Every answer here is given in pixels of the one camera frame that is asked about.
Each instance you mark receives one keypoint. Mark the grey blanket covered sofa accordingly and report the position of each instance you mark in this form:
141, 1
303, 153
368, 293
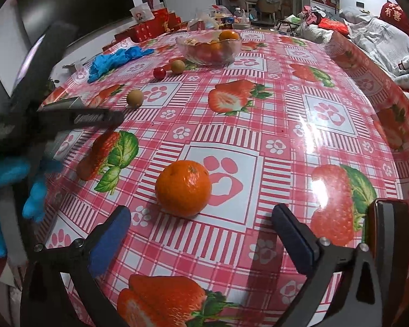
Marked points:
385, 44

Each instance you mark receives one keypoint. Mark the red embroidered cushion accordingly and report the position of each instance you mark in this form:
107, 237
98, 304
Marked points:
393, 14

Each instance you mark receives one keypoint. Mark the large black television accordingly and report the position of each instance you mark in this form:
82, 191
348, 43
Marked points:
87, 15

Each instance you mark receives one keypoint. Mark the brown longan mid table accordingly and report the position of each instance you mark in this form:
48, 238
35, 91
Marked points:
135, 98

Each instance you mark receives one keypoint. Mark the blue plastic gloves pile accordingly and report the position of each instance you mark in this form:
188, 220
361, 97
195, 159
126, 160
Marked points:
102, 64

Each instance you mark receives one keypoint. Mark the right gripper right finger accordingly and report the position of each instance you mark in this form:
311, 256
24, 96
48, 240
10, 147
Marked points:
357, 300

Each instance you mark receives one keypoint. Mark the glass fruit bowl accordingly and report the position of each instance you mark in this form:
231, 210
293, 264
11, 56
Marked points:
208, 49

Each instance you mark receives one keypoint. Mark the red gift boxes stack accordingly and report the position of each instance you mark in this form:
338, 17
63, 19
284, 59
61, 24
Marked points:
164, 21

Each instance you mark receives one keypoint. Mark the orange tangerine in bowl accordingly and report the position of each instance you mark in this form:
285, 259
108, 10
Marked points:
229, 35

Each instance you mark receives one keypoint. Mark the orange tangerine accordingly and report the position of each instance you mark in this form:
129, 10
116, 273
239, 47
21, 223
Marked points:
183, 189
229, 35

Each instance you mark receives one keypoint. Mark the brown longan near bowl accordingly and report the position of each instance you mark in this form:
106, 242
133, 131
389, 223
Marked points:
177, 66

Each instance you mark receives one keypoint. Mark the cherry tomato near bowl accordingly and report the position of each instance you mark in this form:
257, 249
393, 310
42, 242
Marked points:
159, 73

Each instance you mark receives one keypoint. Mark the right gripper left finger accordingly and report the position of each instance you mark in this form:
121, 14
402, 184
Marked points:
45, 301

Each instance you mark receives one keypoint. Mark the red strawberry plaid tablecloth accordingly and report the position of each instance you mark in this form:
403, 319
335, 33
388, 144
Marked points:
320, 128

